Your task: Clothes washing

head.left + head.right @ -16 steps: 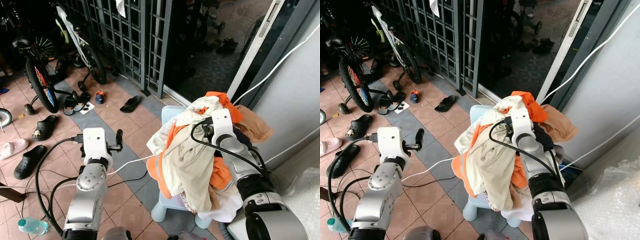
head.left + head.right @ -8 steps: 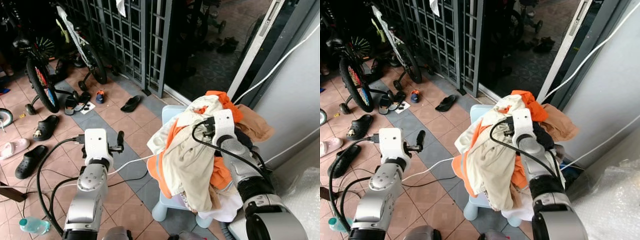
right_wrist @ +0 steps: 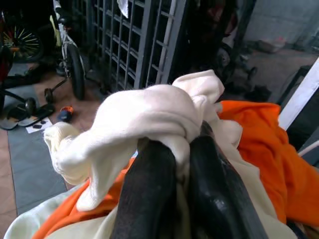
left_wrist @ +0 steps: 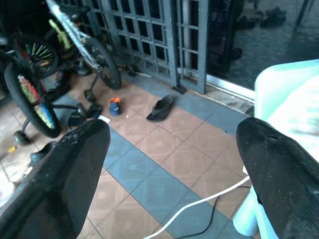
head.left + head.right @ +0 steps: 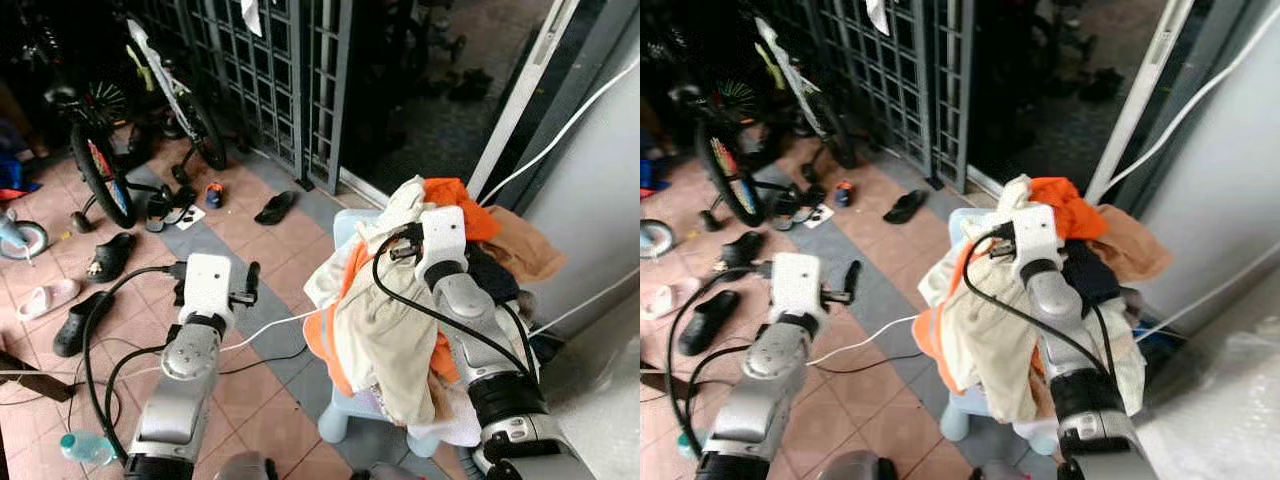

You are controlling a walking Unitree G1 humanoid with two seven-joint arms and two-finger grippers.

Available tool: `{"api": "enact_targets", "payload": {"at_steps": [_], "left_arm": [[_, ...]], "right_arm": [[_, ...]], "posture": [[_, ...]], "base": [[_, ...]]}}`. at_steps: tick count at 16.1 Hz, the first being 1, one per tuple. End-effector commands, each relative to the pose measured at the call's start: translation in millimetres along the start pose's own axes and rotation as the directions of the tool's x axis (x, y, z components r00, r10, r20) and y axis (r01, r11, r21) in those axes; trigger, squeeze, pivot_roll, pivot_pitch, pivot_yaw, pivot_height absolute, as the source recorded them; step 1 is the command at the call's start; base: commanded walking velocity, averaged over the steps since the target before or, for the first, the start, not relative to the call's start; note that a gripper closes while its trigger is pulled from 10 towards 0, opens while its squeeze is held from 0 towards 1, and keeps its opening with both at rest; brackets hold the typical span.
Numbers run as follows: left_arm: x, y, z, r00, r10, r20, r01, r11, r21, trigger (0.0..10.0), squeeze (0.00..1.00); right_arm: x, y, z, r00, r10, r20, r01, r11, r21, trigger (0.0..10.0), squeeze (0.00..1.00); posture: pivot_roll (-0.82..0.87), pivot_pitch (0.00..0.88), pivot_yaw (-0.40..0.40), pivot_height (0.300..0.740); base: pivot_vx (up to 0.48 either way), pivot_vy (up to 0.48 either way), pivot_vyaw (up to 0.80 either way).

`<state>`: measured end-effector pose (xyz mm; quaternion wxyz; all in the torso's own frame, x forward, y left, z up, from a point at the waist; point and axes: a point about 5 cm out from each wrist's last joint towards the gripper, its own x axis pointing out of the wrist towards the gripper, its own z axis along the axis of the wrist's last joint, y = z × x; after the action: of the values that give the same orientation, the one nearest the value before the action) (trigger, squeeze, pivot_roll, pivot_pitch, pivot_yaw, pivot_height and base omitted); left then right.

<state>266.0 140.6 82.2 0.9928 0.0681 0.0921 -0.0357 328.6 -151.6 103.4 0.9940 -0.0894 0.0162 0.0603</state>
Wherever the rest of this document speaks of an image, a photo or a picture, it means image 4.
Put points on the black training wheel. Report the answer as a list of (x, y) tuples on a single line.
[(81, 111), (89, 95)]

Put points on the grey metal grille gate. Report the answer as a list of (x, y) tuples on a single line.
[(159, 37)]

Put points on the children's bicycle with colourful spokes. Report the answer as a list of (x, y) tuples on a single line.
[(31, 99)]

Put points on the black sandal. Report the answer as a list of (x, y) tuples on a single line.
[(160, 108)]

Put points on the small blue orange shoe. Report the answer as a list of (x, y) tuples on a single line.
[(115, 106)]

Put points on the aluminium door sill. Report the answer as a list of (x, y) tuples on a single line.
[(230, 85)]

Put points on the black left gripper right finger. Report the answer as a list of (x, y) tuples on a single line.
[(281, 174)]

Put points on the dark slipper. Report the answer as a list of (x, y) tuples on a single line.
[(41, 155)]

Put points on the pile of dark shoes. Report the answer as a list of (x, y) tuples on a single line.
[(261, 17)]

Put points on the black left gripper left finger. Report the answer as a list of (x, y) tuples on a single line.
[(57, 179)]

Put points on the silver frame bicycle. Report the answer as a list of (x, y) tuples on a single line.
[(87, 47)]

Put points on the black slipper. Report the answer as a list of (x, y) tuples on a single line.
[(76, 120)]

